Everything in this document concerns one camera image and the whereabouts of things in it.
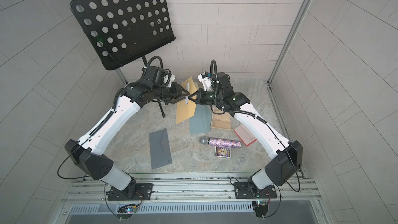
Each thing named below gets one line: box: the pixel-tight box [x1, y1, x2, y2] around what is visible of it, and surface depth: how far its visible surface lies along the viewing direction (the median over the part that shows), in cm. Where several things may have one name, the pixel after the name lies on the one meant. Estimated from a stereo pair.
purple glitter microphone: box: [199, 135, 242, 148], surface depth 86 cm
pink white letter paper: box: [233, 124, 258, 147], surface depth 92 cm
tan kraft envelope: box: [176, 76, 198, 125], surface depth 70 cm
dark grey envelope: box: [148, 128, 173, 171], surface depth 85 cm
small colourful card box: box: [214, 145, 232, 159], surface depth 84 cm
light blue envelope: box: [189, 103, 212, 135], surface depth 96 cm
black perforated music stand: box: [69, 0, 177, 118], surface depth 64 cm
